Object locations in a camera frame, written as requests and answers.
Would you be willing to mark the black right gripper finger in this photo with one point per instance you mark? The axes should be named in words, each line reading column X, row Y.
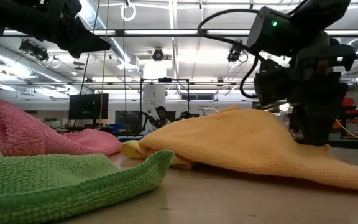
column 319, row 118

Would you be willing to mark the dark ceiling disc fixture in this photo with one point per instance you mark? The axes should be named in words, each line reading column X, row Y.
column 79, row 63

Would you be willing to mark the blue microfiber towel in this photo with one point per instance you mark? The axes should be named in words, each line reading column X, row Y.
column 130, row 139

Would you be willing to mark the black background rig frame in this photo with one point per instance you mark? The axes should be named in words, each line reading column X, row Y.
column 166, row 80

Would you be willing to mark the black monitor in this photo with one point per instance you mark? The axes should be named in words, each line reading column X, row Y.
column 87, row 107

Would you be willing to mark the green microfiber towel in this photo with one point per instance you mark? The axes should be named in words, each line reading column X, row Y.
column 57, row 183

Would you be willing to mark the small potted plant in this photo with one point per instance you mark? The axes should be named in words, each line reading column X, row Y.
column 46, row 121
column 53, row 120

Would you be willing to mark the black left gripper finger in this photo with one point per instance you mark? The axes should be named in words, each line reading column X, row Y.
column 85, row 40

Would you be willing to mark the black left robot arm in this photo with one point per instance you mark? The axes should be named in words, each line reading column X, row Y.
column 5, row 15

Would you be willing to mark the black hanging camera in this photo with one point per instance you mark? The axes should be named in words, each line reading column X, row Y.
column 158, row 55
column 233, row 54

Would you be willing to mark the black metal rig frame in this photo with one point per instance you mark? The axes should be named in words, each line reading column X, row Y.
column 353, row 144

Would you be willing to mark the person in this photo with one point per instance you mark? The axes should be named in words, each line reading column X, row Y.
column 162, row 116

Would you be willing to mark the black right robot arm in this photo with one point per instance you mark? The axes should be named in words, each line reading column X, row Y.
column 291, row 25

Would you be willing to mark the yellow microfiber towel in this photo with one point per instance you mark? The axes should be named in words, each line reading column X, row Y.
column 129, row 149

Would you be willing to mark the rig light bar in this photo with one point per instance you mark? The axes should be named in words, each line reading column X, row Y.
column 160, row 32

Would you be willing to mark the dark screen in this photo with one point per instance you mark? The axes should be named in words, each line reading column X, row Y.
column 126, row 119

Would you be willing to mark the pink microfiber towel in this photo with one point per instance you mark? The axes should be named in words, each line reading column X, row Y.
column 26, row 130

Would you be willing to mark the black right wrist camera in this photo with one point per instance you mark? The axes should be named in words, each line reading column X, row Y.
column 272, row 82

